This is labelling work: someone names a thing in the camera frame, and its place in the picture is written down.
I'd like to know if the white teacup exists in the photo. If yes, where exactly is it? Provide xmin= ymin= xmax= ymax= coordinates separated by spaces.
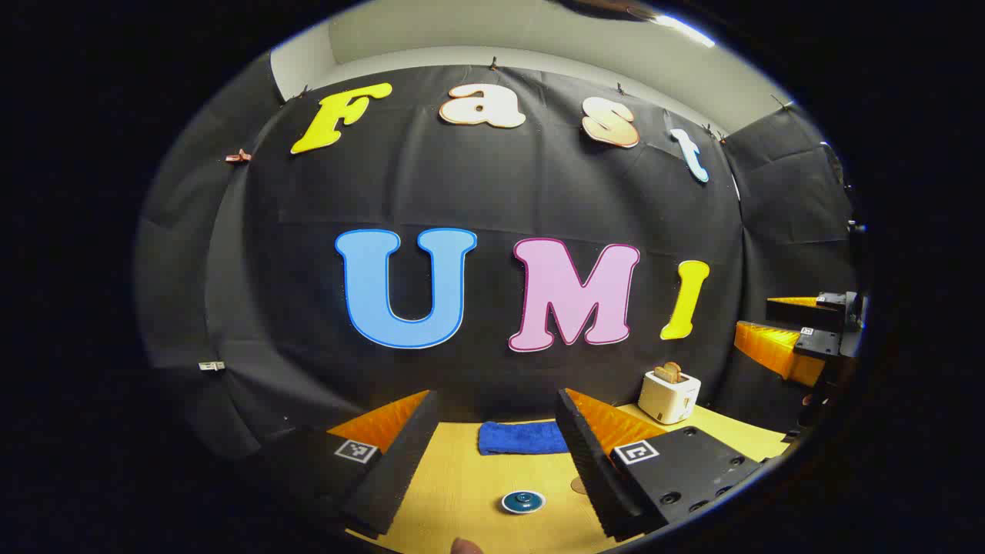
xmin=501 ymin=490 xmax=547 ymax=516

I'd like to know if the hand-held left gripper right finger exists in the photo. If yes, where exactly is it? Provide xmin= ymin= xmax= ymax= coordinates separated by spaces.
xmin=556 ymin=389 xmax=770 ymax=540

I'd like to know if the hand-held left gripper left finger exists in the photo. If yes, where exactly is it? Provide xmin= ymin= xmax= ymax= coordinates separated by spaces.
xmin=262 ymin=390 xmax=440 ymax=539

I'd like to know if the blue towel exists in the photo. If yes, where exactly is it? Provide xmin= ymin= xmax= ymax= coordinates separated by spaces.
xmin=478 ymin=420 xmax=570 ymax=456

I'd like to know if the black backdrop cloth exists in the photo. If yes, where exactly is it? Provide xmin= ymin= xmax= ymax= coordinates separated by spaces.
xmin=135 ymin=54 xmax=859 ymax=462

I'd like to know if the white toaster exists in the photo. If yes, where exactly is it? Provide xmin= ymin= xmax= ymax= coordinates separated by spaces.
xmin=638 ymin=368 xmax=702 ymax=426

